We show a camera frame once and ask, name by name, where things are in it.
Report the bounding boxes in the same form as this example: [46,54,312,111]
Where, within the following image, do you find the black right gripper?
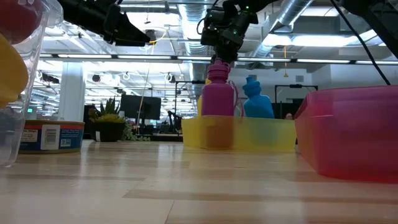
[200,0,259,65]

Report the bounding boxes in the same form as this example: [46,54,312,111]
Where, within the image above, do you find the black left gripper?
[57,0,152,47]

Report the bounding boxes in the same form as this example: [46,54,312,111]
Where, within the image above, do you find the purple plastic squeeze bottle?
[200,58,246,149]

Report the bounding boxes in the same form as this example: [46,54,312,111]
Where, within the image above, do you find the yellow plastic squeeze bottle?
[196,78,212,118]

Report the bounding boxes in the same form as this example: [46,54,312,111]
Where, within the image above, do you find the blue plastic squeeze bottle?
[241,76,275,147]

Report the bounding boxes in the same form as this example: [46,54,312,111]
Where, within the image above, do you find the yellow translucent plastic bin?
[181,114,297,152]

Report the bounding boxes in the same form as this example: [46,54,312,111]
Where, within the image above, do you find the clear plastic container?
[0,0,64,167]

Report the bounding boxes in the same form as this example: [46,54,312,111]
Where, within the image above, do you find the red apple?
[0,0,44,45]

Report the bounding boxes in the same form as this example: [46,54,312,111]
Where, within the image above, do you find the blue label tin can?
[19,119,85,155]

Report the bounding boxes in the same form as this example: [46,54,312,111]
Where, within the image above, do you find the pink translucent plastic bin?
[294,85,398,185]

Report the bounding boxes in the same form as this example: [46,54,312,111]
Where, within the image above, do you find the overhead bar with light strips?
[39,53,398,65]

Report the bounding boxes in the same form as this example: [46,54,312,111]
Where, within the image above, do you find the black monitor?
[119,94,162,125]

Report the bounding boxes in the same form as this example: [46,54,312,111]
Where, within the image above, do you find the white column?
[58,62,86,122]

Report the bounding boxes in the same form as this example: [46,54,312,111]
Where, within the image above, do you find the potted succulent plant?
[88,96,150,143]

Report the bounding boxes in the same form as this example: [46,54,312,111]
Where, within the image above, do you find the black ceiling cord reel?
[145,29,158,46]

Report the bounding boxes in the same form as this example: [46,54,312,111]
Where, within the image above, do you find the silver ventilation duct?
[251,0,315,60]
[177,0,215,116]

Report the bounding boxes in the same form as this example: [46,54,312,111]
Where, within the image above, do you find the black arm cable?
[329,0,392,86]

